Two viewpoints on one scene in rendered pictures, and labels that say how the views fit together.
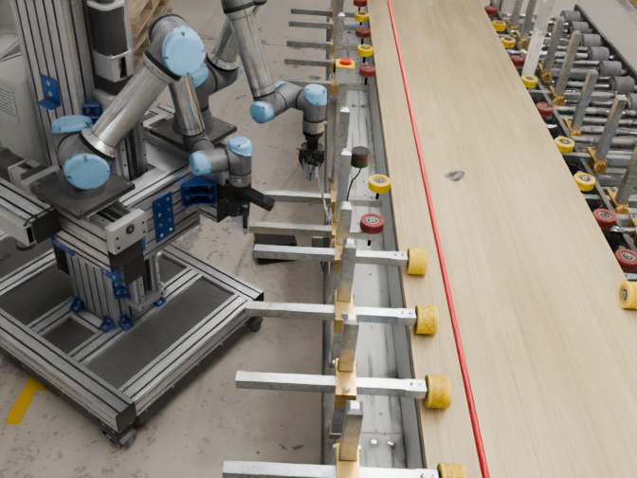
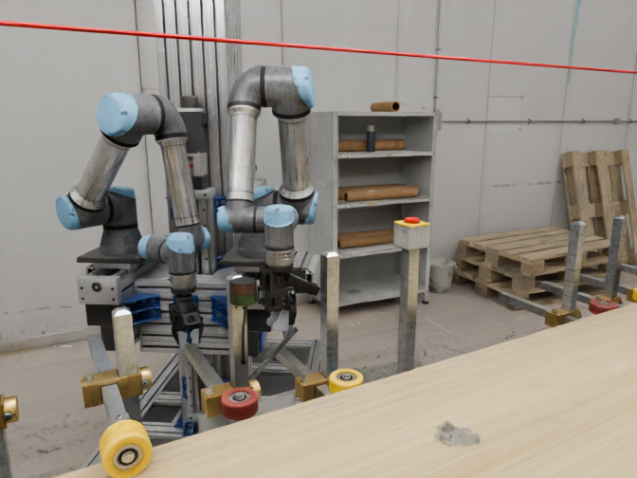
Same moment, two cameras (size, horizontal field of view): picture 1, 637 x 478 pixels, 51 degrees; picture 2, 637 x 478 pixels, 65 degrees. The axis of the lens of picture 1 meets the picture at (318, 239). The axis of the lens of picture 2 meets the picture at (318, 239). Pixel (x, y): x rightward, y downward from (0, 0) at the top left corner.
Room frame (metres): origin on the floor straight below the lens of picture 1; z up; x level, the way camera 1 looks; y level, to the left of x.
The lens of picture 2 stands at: (1.54, -1.13, 1.49)
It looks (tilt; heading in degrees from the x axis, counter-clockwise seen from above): 13 degrees down; 63
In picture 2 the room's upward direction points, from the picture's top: straight up
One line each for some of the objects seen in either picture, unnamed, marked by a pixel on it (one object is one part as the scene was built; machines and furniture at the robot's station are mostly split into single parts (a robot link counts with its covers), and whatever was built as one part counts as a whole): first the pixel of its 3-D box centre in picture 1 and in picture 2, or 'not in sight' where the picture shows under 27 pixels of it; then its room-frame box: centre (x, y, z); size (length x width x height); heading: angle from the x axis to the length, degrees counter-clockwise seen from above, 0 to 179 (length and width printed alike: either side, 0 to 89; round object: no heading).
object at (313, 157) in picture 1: (312, 146); (277, 285); (2.02, 0.05, 1.06); 0.09 x 0.08 x 0.12; 2
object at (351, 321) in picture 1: (343, 384); not in sight; (1.12, -0.09, 0.90); 0.04 x 0.04 x 0.48; 2
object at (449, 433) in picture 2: (456, 174); (456, 432); (2.16, -0.50, 0.91); 0.09 x 0.07 x 0.02; 121
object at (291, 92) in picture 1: (286, 96); (278, 220); (2.06, 0.14, 1.22); 0.11 x 0.11 x 0.08; 59
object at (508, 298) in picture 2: (325, 84); (548, 313); (3.08, 0.03, 0.80); 0.44 x 0.03 x 0.04; 92
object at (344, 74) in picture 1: (344, 72); (410, 235); (2.38, -0.05, 1.18); 0.07 x 0.07 x 0.08; 2
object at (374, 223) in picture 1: (371, 231); (240, 417); (1.84, -0.18, 0.85); 0.08 x 0.08 x 0.11
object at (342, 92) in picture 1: (338, 132); (408, 322); (2.38, -0.05, 0.93); 0.05 x 0.05 x 0.45; 2
